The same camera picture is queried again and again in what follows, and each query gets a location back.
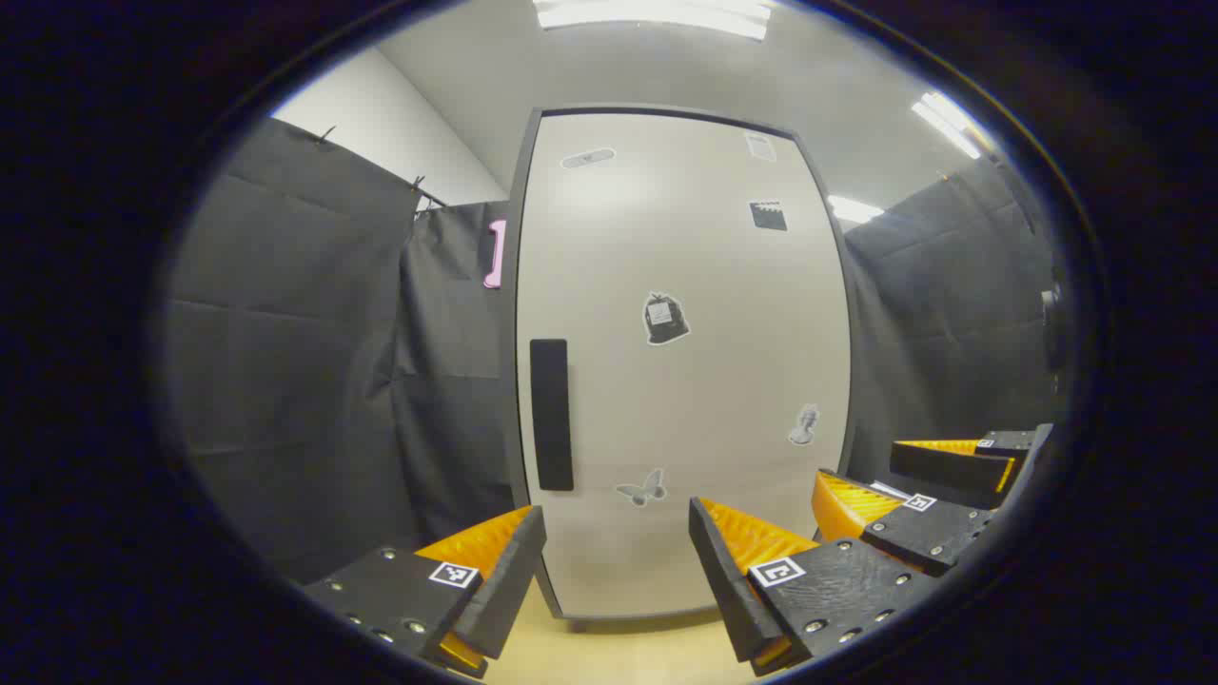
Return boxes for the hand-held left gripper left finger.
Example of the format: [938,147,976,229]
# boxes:
[303,504,548,680]

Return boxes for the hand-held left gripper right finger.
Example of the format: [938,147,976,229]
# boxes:
[688,495,943,678]

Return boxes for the black cabinet door handle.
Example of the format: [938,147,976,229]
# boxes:
[529,338,576,493]

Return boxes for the white cabinet door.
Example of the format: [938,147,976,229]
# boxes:
[514,112,855,619]

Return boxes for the grey cabinet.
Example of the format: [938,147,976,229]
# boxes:
[499,103,862,631]

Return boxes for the ceiling light panel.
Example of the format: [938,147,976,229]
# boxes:
[826,195,886,225]
[911,90,995,160]
[531,0,774,41]

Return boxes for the black backdrop cloth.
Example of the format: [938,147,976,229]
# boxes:
[160,116,1071,583]

